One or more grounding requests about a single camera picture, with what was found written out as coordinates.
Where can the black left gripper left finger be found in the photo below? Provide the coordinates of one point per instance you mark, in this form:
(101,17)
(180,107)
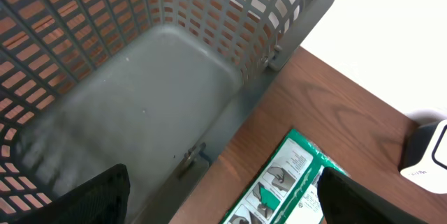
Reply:
(103,200)

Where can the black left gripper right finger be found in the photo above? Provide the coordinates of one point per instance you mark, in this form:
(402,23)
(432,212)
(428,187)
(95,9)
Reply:
(344,201)

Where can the green white 3M package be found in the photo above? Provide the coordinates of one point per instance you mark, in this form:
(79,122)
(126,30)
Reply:
(285,191)

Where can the white barcode scanner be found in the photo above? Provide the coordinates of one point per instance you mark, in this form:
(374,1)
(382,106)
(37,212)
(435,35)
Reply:
(424,157)

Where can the grey plastic mesh basket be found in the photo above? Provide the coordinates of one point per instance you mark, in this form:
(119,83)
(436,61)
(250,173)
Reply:
(159,87)

